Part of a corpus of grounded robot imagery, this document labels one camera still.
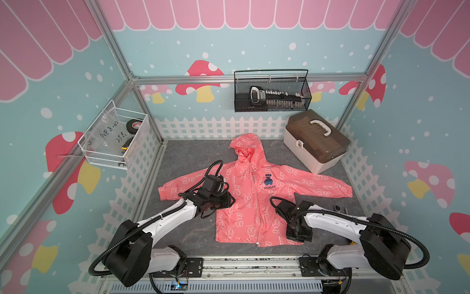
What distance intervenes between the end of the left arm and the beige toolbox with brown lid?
0.51 meters

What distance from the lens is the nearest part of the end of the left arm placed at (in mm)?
619

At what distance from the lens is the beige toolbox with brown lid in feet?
3.10
